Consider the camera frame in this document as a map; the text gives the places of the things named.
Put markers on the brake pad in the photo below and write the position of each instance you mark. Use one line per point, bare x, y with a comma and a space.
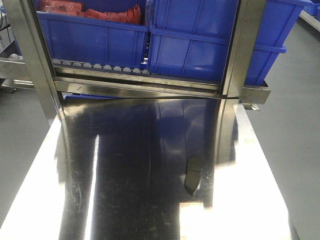
193, 175

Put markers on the right blue plastic bin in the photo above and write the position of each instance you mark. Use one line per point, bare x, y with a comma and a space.
191, 38

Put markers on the blue plastic bin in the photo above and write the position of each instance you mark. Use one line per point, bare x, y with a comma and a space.
191, 38
97, 41

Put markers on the red mesh bag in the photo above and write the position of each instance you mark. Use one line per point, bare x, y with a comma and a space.
72, 8

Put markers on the roller track with wheels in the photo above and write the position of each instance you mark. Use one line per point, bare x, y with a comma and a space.
64, 63

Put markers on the left blue plastic bin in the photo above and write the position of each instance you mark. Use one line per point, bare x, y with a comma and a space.
97, 41

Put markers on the stainless steel rack frame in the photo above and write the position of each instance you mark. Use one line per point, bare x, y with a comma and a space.
36, 70

